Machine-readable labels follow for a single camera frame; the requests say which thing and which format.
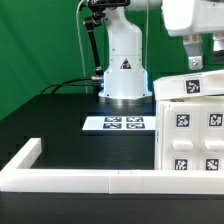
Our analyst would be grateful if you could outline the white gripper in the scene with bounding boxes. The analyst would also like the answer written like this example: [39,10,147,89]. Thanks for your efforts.
[162,0,224,70]

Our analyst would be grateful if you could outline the small white tagged block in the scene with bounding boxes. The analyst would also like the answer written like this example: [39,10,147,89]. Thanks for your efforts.
[153,69,224,100]

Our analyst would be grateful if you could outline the white cabinet body box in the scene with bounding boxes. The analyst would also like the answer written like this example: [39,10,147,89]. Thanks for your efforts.
[154,96,224,171]

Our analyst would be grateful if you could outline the white cabinet door panel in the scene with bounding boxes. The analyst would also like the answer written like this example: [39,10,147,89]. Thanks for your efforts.
[162,103,200,171]

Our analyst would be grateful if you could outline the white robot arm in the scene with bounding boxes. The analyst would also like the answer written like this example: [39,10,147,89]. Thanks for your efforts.
[99,0,224,104]

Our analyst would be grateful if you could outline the white marker tag sheet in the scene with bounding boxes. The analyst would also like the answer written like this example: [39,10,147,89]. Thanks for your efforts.
[82,116,156,131]

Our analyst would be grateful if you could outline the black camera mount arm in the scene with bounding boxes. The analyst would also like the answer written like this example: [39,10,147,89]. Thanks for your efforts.
[79,0,131,83]

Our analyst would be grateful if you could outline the grey cable on stand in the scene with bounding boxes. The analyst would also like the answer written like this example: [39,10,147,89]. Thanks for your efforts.
[75,0,89,95]

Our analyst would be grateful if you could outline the black cables at base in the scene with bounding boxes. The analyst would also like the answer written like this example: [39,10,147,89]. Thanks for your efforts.
[40,77,104,96]

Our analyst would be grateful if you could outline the white U-shaped border frame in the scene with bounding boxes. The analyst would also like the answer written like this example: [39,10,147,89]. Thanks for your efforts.
[0,138,224,195]

